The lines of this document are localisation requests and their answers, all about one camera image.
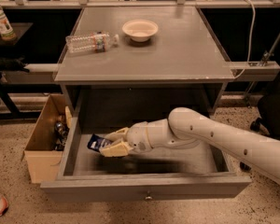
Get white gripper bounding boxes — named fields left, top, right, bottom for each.
left=100, top=122, right=152, bottom=157

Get blue rxbar blueberry bar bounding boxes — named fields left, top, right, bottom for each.
left=87, top=134, right=111, bottom=152

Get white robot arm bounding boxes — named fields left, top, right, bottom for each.
left=99, top=107, right=280, bottom=185

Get open grey top drawer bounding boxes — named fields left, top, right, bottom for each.
left=40, top=89, right=252, bottom=203

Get grey cabinet with top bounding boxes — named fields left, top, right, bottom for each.
left=53, top=6, right=236, bottom=117

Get items inside cardboard box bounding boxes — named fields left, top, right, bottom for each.
left=54, top=106, right=72, bottom=151

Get cardboard box on floor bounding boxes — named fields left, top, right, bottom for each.
left=24, top=94, right=67, bottom=184

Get clear plastic water bottle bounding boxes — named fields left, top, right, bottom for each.
left=65, top=32, right=119, bottom=53

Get white paper bowl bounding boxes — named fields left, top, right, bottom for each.
left=122, top=20, right=159, bottom=42

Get black side table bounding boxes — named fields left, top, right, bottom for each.
left=0, top=22, right=38, bottom=121

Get black office chair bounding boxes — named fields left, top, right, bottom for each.
left=239, top=49, right=280, bottom=172

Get green labelled bottle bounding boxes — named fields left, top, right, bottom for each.
left=0, top=5, right=17, bottom=41

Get white cable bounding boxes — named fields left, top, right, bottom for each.
left=233, top=0, right=257, bottom=79

